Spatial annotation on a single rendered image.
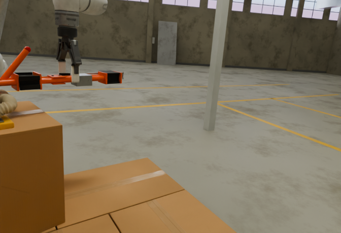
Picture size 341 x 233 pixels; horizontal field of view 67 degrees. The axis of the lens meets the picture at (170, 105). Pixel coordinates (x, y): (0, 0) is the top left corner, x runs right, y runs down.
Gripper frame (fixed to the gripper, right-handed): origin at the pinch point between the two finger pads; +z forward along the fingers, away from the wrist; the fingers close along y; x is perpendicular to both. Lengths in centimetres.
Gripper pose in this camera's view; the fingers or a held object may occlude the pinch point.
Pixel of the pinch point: (68, 77)
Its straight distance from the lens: 117.9
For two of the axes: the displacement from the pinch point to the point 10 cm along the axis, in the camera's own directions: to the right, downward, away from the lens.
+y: 6.8, 2.2, -7.0
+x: 7.3, -1.1, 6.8
